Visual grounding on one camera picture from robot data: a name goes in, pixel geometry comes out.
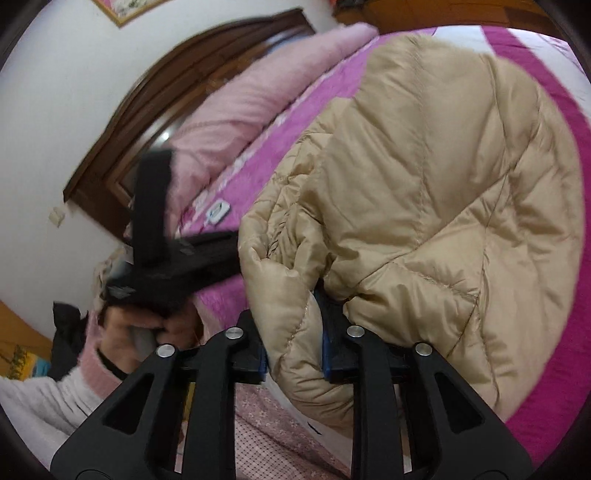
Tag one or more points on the beige down jacket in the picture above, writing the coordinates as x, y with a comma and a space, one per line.
438, 184

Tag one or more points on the white blanket controller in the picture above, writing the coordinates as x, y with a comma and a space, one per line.
218, 212

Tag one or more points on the black bag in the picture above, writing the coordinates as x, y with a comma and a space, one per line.
67, 337

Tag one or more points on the person's left forearm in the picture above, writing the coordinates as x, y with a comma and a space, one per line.
60, 397

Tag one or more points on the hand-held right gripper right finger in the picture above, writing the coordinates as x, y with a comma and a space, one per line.
328, 337

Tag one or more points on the purple floral bedspread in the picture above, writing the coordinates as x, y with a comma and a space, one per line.
281, 152

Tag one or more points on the person's left hand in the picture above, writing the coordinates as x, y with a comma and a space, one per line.
117, 333

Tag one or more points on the pink rolled quilt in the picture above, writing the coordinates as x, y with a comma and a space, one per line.
240, 106

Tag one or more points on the white wall socket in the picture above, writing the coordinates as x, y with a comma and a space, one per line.
57, 217

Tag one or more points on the yellow cloth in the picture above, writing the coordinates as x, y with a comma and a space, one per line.
23, 364

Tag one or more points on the long wooden cabinet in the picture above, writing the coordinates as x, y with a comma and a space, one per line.
415, 10

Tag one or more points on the dark wooden headboard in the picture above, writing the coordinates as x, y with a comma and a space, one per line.
138, 115

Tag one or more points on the framed wall picture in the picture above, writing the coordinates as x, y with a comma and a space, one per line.
129, 11

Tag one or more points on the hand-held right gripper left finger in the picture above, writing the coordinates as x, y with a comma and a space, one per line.
244, 353

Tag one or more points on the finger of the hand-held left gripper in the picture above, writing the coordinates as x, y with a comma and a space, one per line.
217, 256

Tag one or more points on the person's pink floral pants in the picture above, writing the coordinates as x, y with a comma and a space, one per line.
277, 434

